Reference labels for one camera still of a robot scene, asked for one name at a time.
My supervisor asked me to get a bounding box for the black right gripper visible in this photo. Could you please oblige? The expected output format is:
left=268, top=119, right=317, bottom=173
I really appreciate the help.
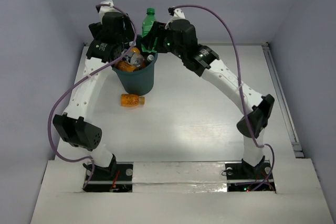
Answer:
left=141, top=20, right=186, bottom=60

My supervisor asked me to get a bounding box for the green soda bottle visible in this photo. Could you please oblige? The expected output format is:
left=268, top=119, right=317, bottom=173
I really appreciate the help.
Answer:
left=141, top=7, right=156, bottom=52

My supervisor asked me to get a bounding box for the yellow blue label bottle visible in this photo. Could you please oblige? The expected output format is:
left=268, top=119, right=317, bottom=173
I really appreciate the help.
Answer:
left=130, top=47, right=140, bottom=54

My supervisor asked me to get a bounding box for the orange label tea bottle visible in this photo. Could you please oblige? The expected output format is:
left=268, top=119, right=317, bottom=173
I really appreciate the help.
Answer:
left=144, top=54, right=154, bottom=67

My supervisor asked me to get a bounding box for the clear bottle black label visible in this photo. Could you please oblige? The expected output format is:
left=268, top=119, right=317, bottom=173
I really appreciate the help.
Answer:
left=124, top=52, right=144, bottom=68

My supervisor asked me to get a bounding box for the small orange juice bottle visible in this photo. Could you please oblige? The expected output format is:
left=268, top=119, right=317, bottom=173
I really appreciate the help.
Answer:
left=115, top=60, right=139, bottom=72

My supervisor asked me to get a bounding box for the small orange patterned bottle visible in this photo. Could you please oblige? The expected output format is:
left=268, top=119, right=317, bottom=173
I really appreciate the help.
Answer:
left=121, top=94, right=145, bottom=107

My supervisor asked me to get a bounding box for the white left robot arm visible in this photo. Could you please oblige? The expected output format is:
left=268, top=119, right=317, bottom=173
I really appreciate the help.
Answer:
left=52, top=11, right=137, bottom=179

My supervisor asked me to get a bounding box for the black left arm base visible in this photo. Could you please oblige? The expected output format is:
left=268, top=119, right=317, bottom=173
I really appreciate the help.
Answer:
left=83, top=162, right=133, bottom=193

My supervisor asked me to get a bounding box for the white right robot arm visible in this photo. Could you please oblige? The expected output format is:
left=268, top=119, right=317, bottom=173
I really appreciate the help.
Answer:
left=141, top=19, right=275, bottom=178

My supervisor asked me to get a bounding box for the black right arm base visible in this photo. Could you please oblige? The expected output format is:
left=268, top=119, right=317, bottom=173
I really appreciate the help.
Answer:
left=221, top=161, right=276, bottom=192

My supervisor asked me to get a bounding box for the dark green plastic bin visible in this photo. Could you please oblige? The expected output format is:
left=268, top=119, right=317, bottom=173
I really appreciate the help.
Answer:
left=111, top=35, right=159, bottom=95

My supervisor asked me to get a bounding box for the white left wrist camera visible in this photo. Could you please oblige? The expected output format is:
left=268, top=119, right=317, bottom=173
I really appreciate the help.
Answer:
left=96, top=0, right=116, bottom=19

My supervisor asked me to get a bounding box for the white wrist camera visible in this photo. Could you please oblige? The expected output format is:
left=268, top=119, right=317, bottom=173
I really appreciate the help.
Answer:
left=167, top=7, right=185, bottom=25
left=96, top=0, right=116, bottom=19

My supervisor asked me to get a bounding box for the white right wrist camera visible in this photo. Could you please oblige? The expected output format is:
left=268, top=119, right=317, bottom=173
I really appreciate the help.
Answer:
left=167, top=7, right=185, bottom=25

